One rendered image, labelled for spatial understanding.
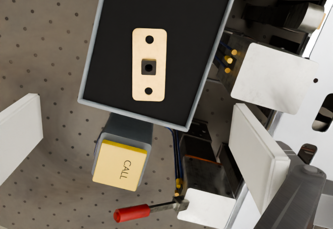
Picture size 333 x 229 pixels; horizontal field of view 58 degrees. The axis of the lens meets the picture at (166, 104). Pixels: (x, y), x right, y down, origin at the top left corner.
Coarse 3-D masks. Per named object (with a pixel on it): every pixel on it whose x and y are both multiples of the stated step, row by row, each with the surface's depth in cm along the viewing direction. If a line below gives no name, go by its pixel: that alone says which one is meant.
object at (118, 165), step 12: (108, 144) 38; (120, 144) 39; (108, 156) 39; (120, 156) 39; (132, 156) 39; (144, 156) 39; (96, 168) 39; (108, 168) 39; (120, 168) 39; (132, 168) 39; (96, 180) 40; (108, 180) 40; (120, 180) 40; (132, 180) 40
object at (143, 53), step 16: (144, 32) 33; (160, 32) 33; (144, 48) 34; (160, 48) 34; (144, 64) 34; (160, 64) 35; (144, 80) 35; (160, 80) 35; (144, 96) 36; (160, 96) 36
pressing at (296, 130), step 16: (320, 0) 49; (320, 32) 50; (304, 48) 50; (320, 48) 50; (320, 64) 51; (320, 80) 52; (320, 96) 53; (272, 112) 55; (304, 112) 54; (272, 128) 55; (288, 128) 55; (304, 128) 55; (288, 144) 56; (320, 144) 56; (320, 160) 57; (240, 192) 59; (240, 208) 61; (256, 208) 61; (240, 224) 62
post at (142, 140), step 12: (108, 120) 44; (120, 120) 45; (132, 120) 46; (108, 132) 40; (120, 132) 41; (132, 132) 42; (144, 132) 43; (132, 144) 40; (144, 144) 40; (96, 156) 41; (144, 168) 42
